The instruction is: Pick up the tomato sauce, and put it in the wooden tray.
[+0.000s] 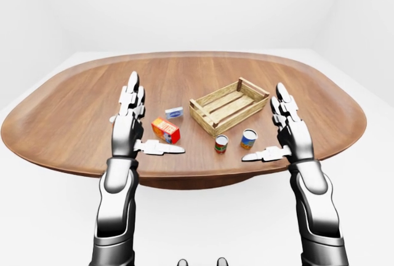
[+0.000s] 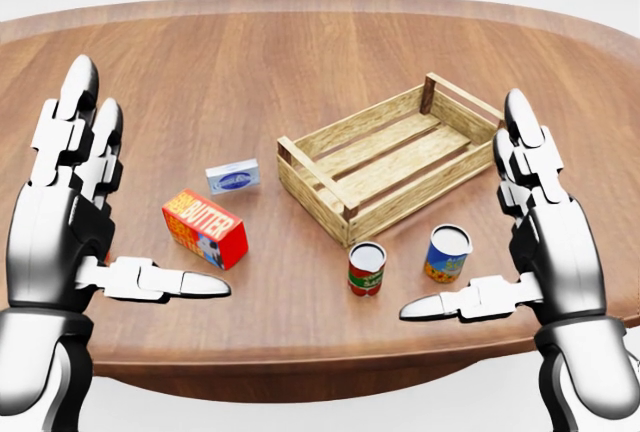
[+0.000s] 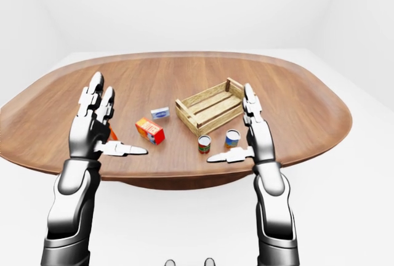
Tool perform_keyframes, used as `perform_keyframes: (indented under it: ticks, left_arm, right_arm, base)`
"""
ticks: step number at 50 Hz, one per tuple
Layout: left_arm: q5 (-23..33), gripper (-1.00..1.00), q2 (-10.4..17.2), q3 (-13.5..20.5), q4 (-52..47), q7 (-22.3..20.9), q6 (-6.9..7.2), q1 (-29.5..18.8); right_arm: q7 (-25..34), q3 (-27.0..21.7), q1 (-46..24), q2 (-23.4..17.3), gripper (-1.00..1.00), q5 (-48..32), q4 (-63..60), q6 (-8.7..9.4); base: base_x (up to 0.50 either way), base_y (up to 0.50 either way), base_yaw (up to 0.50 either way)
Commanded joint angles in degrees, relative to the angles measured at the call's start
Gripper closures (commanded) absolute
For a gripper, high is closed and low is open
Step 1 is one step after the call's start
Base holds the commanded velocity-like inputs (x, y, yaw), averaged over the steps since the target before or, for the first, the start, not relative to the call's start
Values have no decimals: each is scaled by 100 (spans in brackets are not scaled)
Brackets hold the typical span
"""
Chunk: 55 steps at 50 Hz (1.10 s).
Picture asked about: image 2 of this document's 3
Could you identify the small blue grey box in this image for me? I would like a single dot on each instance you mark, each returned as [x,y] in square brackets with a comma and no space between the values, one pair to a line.
[234,177]

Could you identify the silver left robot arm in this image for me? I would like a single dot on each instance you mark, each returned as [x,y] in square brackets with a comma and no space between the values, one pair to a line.
[35,372]

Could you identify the red butter box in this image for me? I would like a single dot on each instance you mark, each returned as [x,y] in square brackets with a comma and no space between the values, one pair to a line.
[207,229]

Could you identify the blue yellow soup tin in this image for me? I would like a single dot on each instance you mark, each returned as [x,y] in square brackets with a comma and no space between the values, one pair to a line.
[447,254]

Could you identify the red tomato sauce tin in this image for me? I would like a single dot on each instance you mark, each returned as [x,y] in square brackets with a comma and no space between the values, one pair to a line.
[367,269]

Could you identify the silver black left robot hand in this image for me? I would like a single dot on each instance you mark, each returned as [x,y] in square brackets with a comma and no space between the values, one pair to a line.
[47,232]

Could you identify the wooden slat tray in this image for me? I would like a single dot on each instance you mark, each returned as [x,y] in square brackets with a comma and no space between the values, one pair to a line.
[387,162]

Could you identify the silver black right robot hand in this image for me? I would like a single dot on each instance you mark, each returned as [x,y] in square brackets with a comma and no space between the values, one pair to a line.
[565,252]

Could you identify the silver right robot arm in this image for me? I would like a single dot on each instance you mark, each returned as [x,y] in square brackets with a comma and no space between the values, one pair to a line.
[590,377]

